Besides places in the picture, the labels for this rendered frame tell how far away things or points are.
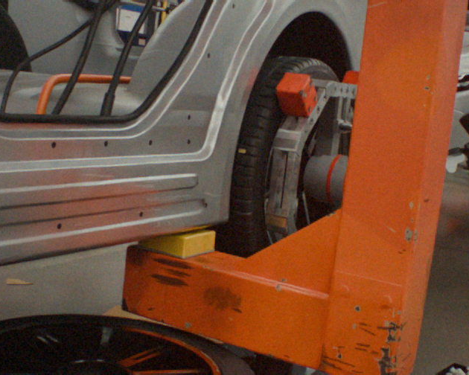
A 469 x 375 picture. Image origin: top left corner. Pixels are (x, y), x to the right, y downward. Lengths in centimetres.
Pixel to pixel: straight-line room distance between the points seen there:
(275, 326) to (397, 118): 51
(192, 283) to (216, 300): 7
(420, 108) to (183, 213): 58
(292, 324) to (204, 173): 40
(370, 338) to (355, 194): 29
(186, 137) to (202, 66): 16
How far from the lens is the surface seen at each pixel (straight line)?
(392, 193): 149
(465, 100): 467
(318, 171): 212
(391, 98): 149
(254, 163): 192
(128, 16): 853
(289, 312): 162
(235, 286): 167
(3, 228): 131
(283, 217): 195
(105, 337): 179
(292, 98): 194
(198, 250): 179
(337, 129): 212
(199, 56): 173
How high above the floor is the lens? 109
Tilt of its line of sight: 8 degrees down
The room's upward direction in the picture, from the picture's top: 7 degrees clockwise
